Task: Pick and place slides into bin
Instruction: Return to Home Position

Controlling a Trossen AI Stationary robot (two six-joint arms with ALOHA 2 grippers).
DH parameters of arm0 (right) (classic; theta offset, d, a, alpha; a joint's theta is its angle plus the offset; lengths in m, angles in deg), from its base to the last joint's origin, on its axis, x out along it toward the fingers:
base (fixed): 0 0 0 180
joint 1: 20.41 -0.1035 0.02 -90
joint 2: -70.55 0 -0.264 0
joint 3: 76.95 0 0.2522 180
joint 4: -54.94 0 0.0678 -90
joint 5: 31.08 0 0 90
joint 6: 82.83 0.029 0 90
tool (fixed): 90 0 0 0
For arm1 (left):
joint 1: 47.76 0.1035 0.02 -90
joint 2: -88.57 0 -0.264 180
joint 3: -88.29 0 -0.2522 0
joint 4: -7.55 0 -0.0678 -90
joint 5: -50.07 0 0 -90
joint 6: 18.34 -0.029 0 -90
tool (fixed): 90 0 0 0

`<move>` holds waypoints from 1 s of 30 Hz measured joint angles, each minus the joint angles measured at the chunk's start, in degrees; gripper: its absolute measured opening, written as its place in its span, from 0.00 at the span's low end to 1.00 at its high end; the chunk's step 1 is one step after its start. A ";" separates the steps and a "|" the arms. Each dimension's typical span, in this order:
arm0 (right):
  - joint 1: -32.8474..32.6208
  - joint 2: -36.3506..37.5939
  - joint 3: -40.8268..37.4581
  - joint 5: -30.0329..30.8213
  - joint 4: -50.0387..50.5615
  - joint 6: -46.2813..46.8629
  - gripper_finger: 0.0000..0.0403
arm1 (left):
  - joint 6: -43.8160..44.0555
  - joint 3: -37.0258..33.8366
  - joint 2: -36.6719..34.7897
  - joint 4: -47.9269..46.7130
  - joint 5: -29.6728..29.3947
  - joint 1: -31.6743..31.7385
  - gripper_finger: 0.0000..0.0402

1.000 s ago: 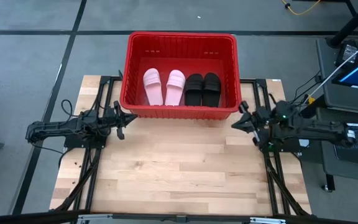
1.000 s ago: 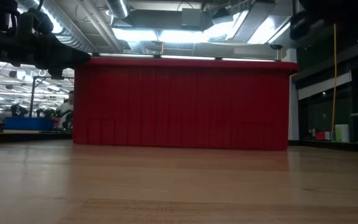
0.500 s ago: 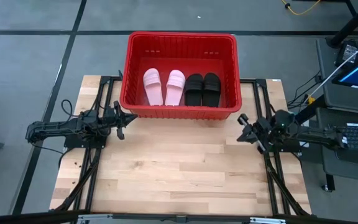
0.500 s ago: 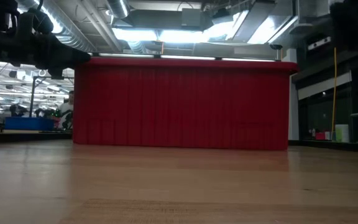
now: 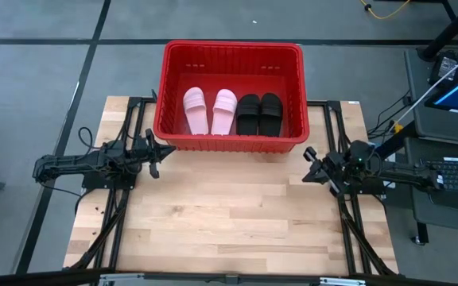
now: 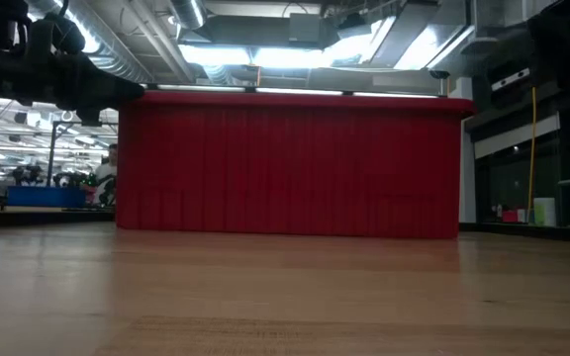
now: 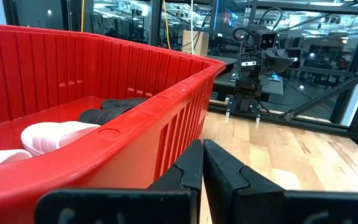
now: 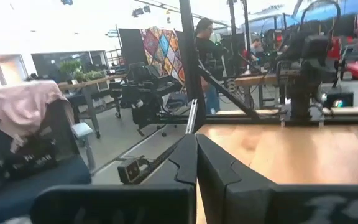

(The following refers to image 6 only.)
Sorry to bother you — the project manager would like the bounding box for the person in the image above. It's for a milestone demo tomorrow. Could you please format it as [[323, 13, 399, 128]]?
[[92, 142, 119, 208]]

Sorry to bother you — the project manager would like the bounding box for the black aluminium rig frame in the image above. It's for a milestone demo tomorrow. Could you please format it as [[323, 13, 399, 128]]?
[[0, 207, 570, 244]]

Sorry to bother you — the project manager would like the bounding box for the white and green container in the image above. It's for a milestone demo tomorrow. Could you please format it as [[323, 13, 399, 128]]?
[[532, 197, 557, 228]]

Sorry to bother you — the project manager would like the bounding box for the silver ventilation duct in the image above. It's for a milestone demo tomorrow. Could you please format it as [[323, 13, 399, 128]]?
[[26, 0, 155, 85]]

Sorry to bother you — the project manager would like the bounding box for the blue storage bin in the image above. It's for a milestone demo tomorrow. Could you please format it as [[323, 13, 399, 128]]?
[[6, 185, 88, 210]]

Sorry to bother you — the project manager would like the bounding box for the red plastic bin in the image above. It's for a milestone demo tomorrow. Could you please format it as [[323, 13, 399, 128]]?
[[115, 89, 478, 242]]

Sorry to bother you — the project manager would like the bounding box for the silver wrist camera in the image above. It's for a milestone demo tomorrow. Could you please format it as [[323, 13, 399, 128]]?
[[491, 67, 532, 93]]

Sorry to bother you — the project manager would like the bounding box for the yellow hanging cord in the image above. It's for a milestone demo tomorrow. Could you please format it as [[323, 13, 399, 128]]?
[[525, 85, 538, 224]]

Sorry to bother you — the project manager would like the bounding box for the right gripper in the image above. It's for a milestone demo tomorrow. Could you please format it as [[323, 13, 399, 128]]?
[[482, 28, 564, 111]]

